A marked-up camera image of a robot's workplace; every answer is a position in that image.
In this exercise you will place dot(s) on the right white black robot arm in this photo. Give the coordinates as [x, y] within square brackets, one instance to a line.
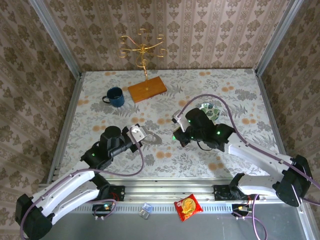
[255, 155]

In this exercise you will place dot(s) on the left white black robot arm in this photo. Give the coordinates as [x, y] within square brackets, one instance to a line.
[70, 182]

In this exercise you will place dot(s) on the green leaf pattern bowl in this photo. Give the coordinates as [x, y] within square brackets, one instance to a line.
[212, 111]

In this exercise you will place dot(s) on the floral table cover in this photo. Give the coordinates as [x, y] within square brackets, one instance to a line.
[200, 82]

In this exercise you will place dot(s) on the dark blue enamel mug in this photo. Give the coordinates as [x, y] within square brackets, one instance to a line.
[116, 100]

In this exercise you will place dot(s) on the red snack packet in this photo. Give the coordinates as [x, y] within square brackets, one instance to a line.
[187, 207]

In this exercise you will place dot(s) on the small black controller board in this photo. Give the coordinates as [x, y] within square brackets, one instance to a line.
[240, 208]
[103, 208]

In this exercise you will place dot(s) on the small clear plastic box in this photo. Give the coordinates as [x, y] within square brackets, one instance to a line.
[145, 210]

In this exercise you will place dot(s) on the grey metal panel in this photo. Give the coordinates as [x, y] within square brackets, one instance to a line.
[125, 230]

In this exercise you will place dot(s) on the aluminium table side rail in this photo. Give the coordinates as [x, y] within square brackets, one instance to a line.
[266, 100]
[65, 125]

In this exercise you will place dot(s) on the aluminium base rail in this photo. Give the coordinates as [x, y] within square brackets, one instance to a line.
[165, 192]

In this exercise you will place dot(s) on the aluminium frame post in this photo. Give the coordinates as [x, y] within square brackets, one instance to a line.
[56, 37]
[278, 37]

